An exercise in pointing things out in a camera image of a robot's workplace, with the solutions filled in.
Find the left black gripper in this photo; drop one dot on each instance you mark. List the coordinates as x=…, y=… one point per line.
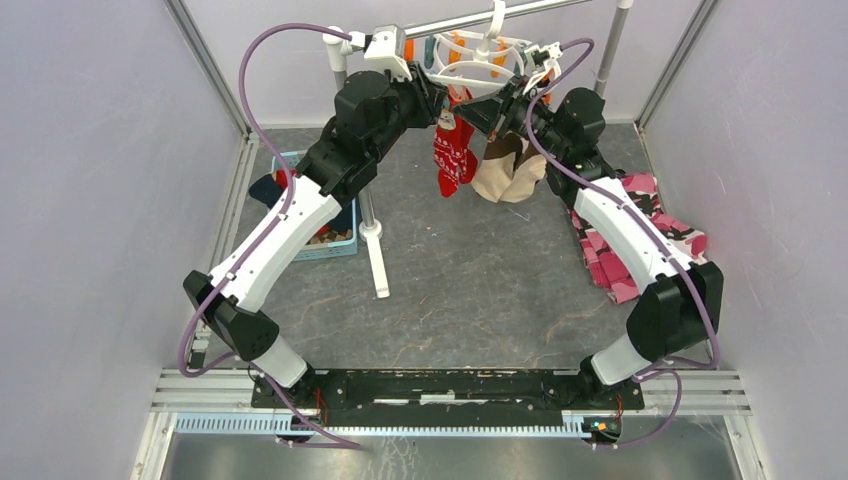
x=427, y=94

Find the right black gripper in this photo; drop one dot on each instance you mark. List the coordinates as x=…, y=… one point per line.
x=488, y=114

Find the pink clothespin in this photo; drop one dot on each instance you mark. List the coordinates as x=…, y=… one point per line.
x=457, y=95

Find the white clip hanger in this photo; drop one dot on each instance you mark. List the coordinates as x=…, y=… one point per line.
x=475, y=71

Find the pink camouflage bag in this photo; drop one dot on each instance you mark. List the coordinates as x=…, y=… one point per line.
x=604, y=265

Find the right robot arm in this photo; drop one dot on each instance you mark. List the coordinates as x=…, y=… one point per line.
x=675, y=320

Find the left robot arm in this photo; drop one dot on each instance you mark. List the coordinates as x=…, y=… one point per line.
x=372, y=111

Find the orange clothespin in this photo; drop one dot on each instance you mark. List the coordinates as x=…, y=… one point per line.
x=499, y=60
x=456, y=55
x=409, y=50

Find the teal clothespin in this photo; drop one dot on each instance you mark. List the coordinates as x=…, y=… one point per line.
x=429, y=52

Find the silver white drying rack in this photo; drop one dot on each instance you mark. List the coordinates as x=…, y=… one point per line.
x=370, y=229

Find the light blue plastic basket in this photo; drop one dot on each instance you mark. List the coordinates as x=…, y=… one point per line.
x=336, y=239

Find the navy blue sock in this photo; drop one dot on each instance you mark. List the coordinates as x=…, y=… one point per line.
x=267, y=189

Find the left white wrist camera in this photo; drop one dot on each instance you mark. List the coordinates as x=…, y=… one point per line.
x=383, y=51

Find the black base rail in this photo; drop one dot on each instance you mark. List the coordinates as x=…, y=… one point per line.
x=476, y=398

